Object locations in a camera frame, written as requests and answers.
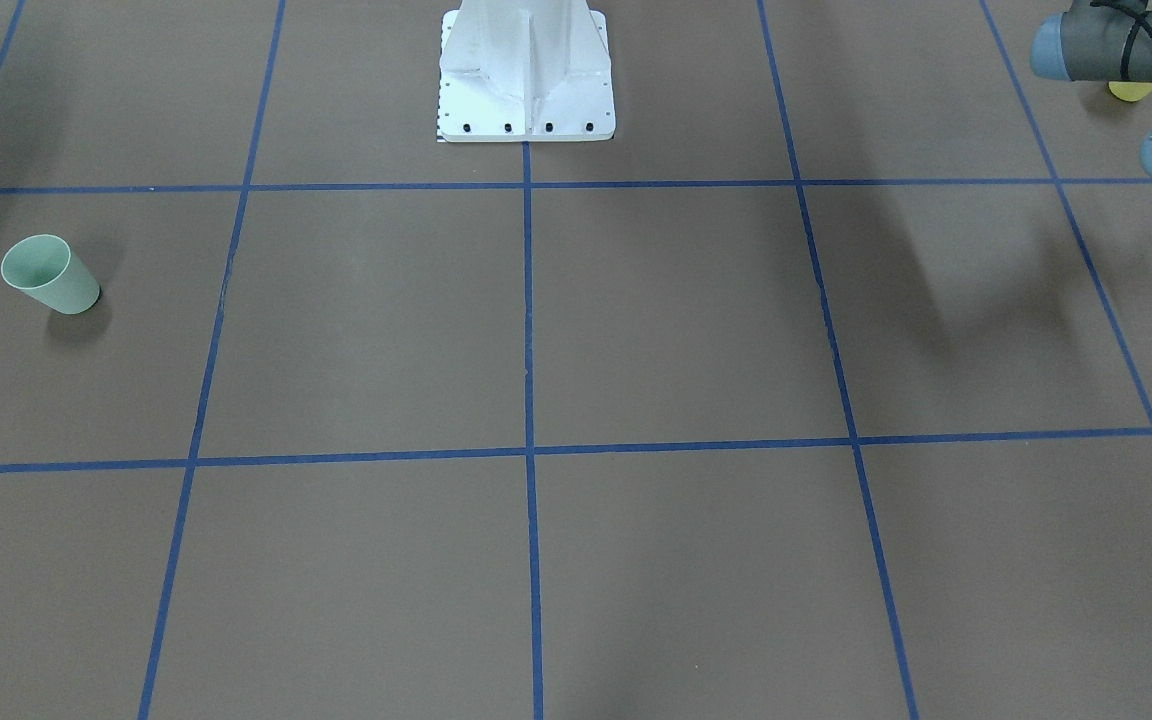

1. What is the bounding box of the yellow plastic cup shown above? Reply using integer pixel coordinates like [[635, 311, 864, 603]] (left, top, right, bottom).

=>
[[1107, 81, 1152, 103]]

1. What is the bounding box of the light green plastic cup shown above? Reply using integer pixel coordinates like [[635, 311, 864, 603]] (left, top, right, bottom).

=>
[[0, 234, 103, 314]]

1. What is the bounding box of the brown paper table mat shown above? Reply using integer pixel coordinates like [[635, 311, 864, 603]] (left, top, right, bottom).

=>
[[0, 1, 1152, 719]]

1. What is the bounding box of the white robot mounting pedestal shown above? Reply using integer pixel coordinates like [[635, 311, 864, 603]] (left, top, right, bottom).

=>
[[435, 1, 617, 143]]

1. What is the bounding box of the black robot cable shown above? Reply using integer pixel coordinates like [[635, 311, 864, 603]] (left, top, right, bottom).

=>
[[1091, 0, 1152, 83]]

